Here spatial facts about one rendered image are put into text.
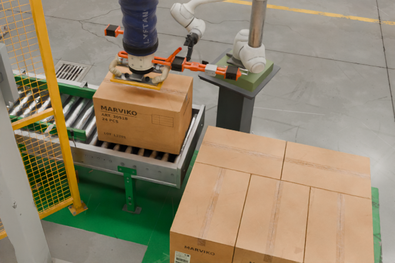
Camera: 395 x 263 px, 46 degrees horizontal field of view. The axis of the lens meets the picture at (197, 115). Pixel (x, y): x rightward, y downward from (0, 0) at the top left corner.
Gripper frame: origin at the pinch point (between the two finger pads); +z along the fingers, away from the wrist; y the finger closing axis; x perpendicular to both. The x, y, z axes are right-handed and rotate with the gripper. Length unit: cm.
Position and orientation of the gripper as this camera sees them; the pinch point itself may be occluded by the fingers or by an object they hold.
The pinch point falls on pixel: (186, 53)
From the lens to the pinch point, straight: 308.9
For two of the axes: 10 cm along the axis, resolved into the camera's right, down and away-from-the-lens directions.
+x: -9.7, -1.7, 1.6
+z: -2.3, 6.3, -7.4
